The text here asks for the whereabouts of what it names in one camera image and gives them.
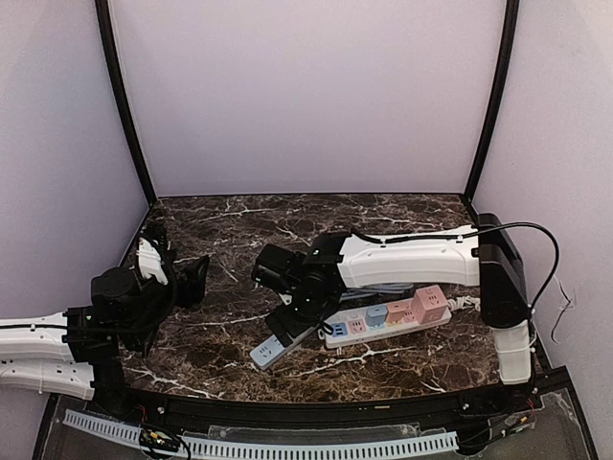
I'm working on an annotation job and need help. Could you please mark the white multicolour power strip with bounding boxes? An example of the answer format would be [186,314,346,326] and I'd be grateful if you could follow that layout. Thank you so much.
[318,307,451,349]

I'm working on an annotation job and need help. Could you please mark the blue small power strip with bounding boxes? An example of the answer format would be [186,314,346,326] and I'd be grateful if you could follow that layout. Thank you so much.
[249,328,314,371]

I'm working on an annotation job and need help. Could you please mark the small blue charger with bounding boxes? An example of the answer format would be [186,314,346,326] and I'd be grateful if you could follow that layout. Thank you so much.
[365,305,388,329]

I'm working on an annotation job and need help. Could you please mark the small pink charger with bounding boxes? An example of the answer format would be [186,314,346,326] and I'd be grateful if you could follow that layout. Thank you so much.
[386,299,415,325]

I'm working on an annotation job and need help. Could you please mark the pink cube socket adapter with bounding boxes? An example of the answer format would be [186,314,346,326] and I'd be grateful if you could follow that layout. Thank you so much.
[411,285,447,325]

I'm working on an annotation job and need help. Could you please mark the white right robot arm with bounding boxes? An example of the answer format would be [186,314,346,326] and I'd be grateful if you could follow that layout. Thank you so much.
[251,214,554,386]

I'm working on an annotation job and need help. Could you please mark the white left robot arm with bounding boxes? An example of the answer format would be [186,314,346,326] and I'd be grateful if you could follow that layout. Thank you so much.
[1,256,210,401]

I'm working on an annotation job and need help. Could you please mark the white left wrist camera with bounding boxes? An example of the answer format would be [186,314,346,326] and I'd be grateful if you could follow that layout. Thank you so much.
[136,237,169,286]

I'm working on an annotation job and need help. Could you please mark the light blue coiled power cable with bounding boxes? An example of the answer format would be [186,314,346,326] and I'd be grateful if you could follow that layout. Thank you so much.
[342,283,416,303]

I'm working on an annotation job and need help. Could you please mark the white strip cord with plug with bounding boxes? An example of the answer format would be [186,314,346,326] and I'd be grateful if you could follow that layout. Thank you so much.
[447,295,483,311]

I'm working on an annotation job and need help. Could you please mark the white slotted cable duct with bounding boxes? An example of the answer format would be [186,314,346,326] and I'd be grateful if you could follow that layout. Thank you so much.
[63,409,459,459]

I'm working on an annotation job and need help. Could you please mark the black front frame rail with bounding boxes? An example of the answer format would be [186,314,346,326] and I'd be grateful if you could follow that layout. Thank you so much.
[117,367,579,433]

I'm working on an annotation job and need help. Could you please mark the black left frame post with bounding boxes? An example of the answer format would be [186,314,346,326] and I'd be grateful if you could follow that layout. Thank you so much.
[94,0,157,207]

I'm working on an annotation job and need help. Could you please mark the black frame post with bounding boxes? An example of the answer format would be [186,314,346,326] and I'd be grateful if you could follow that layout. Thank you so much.
[463,0,520,205]
[94,0,157,207]

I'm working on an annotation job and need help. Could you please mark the black right frame post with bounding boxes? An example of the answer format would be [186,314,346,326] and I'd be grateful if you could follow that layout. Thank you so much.
[463,0,520,205]

